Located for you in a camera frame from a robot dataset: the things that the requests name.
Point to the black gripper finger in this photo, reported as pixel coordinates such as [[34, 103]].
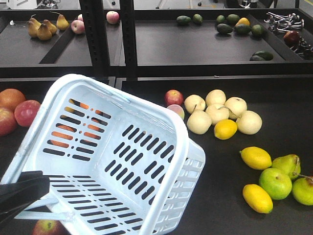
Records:
[[14, 199], [32, 183]]

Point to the light blue plastic basket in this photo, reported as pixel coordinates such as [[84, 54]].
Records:
[[117, 164]]

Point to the dark red apple front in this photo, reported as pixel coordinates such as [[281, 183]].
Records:
[[49, 227]]

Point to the red apple pair left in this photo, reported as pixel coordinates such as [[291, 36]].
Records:
[[8, 123]]

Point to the red apple pair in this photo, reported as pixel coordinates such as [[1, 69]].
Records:
[[25, 112], [8, 123]]

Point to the red apple pair right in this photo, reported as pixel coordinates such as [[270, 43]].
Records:
[[25, 112]]

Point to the large orange far right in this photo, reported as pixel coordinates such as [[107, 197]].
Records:
[[11, 98]]

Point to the pink green peach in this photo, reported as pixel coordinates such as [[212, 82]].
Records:
[[177, 109]]

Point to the red apple near pears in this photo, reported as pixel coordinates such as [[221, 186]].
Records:
[[173, 97]]

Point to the white pear front left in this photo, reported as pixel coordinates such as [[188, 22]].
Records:
[[199, 122]]

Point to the white pear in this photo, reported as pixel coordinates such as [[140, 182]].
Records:
[[249, 122], [199, 122]]

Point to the yellow lemon centre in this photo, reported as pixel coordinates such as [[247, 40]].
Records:
[[225, 129]]

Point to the white pear front right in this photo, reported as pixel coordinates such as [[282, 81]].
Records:
[[249, 122]]

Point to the yellow lemon front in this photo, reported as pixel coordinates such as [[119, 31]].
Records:
[[257, 198]]

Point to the yellow lemon near pears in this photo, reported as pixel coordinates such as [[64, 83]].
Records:
[[256, 158]]

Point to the black wooden display table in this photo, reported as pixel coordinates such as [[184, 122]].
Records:
[[219, 156]]

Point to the black rear display tray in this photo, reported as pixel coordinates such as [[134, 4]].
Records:
[[154, 46]]

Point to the green round pear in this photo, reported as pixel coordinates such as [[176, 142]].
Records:
[[276, 183]]

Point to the green pear with stem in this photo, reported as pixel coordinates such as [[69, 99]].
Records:
[[290, 164]]

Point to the green pear brown top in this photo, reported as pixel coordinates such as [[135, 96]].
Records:
[[302, 190]]

